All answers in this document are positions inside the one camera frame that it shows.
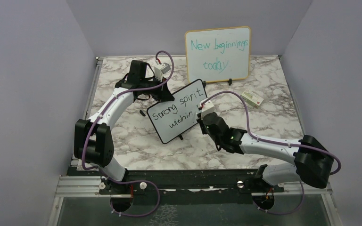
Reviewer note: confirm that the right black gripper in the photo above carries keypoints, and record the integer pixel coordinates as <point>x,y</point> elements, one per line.
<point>201,123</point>

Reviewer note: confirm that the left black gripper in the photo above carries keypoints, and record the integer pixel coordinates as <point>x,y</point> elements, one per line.
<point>163,94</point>

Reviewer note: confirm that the black framed whiteboard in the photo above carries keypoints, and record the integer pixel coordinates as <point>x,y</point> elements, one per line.
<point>172,118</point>

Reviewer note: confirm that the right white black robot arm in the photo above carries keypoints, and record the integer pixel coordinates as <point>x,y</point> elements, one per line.
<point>305,159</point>

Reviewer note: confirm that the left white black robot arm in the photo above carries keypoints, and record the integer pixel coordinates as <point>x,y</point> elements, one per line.
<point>93,143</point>

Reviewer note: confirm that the yellow framed whiteboard with writing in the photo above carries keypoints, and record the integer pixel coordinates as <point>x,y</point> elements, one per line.
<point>215,55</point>

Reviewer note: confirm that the white green eraser box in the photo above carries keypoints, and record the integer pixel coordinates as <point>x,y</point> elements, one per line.
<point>252,98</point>

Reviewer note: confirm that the black yellow-board stand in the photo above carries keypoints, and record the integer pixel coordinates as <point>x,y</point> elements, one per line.
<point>229,82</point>

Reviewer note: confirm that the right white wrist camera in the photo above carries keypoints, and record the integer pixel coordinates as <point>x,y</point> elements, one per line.
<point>204,108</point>

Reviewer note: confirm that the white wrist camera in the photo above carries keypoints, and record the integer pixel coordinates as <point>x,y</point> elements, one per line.
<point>160,70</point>
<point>204,108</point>

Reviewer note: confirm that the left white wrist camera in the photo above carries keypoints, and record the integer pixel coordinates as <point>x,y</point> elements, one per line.
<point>160,70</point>

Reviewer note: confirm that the black aluminium base frame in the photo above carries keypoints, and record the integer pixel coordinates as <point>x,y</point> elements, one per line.
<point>188,198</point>

